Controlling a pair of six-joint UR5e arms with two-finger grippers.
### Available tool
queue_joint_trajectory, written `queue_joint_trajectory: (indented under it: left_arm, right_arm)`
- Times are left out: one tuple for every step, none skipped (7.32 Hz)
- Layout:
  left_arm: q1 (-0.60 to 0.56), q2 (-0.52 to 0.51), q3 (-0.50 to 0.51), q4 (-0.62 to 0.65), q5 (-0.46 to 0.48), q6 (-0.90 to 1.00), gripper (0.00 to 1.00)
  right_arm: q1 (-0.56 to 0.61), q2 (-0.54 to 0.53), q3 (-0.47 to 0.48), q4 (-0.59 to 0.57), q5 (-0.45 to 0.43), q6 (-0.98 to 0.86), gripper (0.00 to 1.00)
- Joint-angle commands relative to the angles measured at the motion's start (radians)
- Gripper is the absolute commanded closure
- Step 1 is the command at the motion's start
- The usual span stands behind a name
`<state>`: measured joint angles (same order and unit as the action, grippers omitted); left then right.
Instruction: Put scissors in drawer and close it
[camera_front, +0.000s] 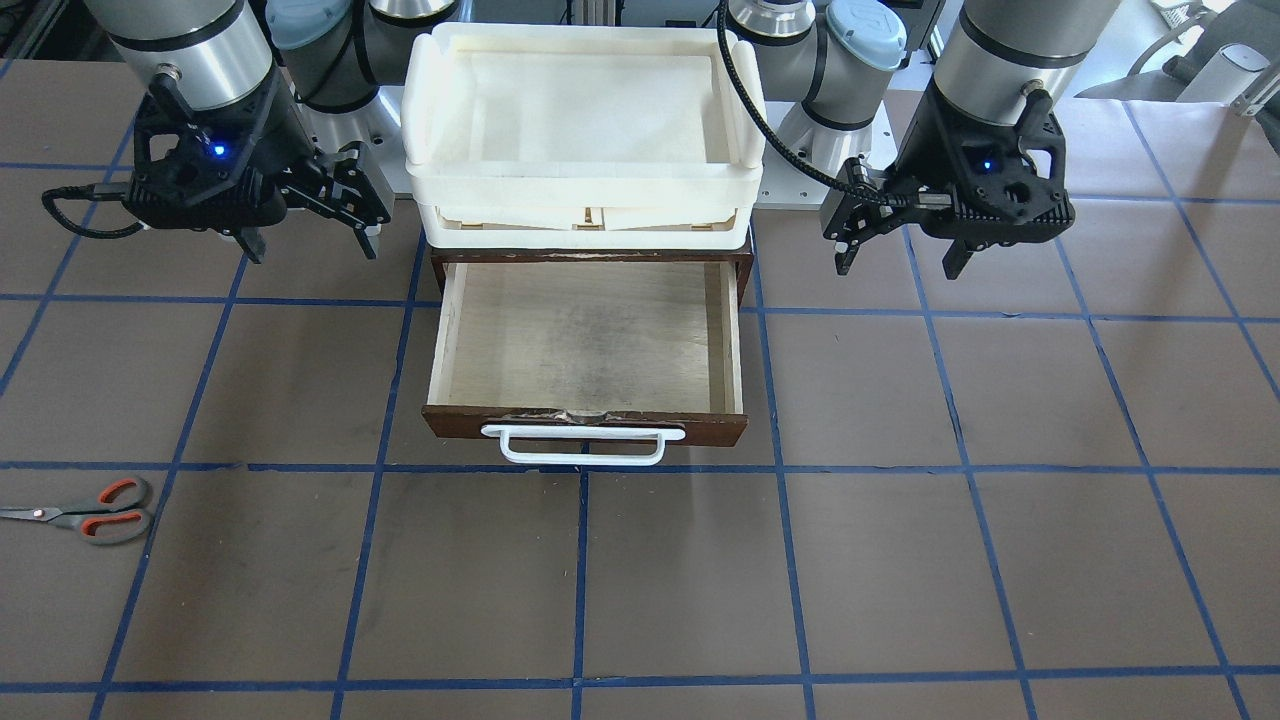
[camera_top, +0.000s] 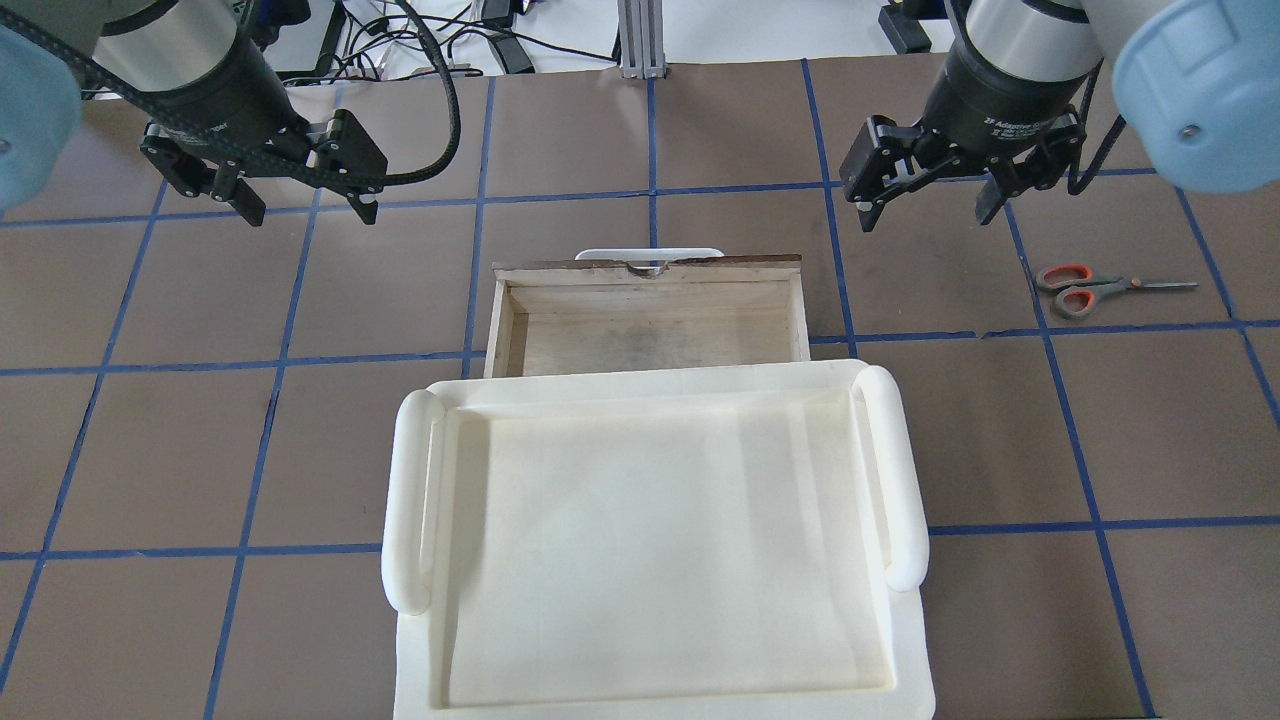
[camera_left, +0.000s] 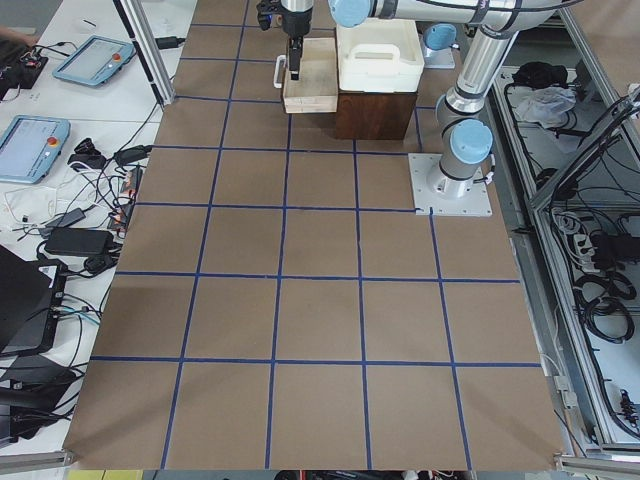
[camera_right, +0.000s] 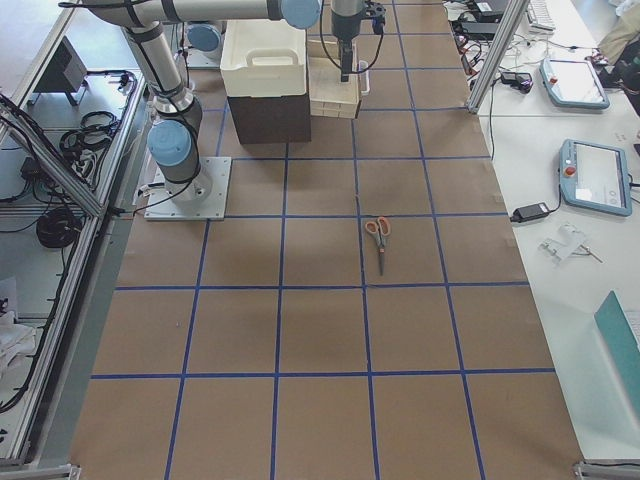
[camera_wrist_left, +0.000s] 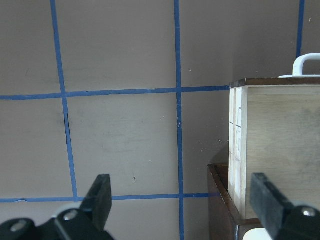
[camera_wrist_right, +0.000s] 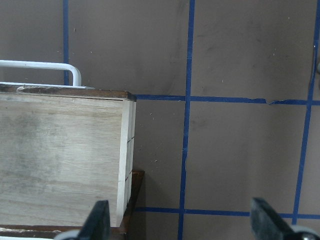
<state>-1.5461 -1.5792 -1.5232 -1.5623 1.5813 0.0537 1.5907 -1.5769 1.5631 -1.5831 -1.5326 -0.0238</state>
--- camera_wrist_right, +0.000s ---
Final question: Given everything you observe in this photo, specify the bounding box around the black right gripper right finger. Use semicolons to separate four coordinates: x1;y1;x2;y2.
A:
250;197;303;240

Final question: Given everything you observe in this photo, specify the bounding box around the dark brown drawer cabinet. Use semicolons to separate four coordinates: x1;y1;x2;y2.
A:
0;170;145;240

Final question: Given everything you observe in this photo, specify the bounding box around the white drawer handle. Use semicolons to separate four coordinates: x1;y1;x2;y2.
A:
0;59;94;90

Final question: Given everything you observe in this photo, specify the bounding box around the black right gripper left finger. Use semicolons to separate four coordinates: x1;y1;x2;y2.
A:
76;200;110;240

